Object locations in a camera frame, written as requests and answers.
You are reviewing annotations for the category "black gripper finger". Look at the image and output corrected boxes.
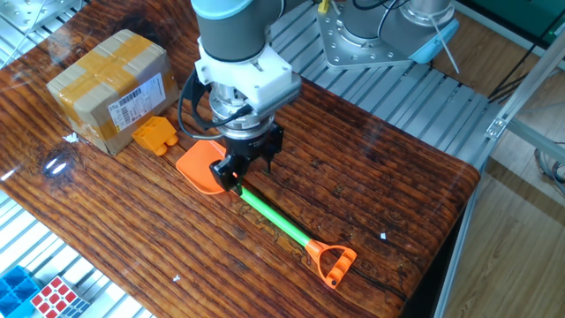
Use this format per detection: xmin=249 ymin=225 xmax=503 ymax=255
xmin=208 ymin=152 xmax=249 ymax=193
xmin=262 ymin=125 xmax=284 ymax=174

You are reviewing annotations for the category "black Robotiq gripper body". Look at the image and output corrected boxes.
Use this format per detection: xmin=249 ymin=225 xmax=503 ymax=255
xmin=223 ymin=128 xmax=271 ymax=165

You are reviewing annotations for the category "orange toy shovel green handle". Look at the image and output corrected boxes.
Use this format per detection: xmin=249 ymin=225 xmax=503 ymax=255
xmin=175 ymin=140 xmax=358 ymax=291

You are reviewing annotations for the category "orange toy building block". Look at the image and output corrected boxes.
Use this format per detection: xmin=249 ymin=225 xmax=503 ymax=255
xmin=131 ymin=115 xmax=179 ymax=157

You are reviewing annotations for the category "wood grain table mat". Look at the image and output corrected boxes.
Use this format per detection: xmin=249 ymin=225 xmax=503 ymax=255
xmin=0 ymin=0 xmax=481 ymax=318

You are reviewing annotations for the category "aluminium robot mounting plate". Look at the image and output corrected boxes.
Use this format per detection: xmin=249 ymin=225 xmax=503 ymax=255
xmin=316 ymin=2 xmax=425 ymax=71

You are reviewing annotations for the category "taped cardboard box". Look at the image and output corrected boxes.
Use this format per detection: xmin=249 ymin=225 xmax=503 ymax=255
xmin=46 ymin=28 xmax=180 ymax=156

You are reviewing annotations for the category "Rubik's cube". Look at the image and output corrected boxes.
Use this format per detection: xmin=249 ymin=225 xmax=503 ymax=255
xmin=29 ymin=276 xmax=92 ymax=318

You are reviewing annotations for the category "perforated aluminium plate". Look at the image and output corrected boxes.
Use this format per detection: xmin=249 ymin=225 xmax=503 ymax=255
xmin=0 ymin=0 xmax=85 ymax=33

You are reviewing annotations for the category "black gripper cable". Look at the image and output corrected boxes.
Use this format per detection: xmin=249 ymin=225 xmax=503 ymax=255
xmin=177 ymin=70 xmax=255 ymax=141

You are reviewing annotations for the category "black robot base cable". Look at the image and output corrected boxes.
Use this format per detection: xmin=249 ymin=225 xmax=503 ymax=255
xmin=352 ymin=0 xmax=411 ymax=39

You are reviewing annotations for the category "black floor cable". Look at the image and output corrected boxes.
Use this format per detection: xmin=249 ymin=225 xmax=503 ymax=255
xmin=487 ymin=19 xmax=565 ymax=105

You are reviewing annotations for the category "aluminium frame post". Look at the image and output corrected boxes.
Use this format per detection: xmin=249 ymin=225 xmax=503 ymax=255
xmin=484 ymin=28 xmax=565 ymax=141

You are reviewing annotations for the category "aluminium frame rail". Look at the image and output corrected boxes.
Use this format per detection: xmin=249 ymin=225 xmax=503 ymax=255
xmin=507 ymin=118 xmax=565 ymax=165

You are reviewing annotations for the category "grey coiled cable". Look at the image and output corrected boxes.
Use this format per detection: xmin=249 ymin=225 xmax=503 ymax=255
xmin=533 ymin=141 xmax=565 ymax=198

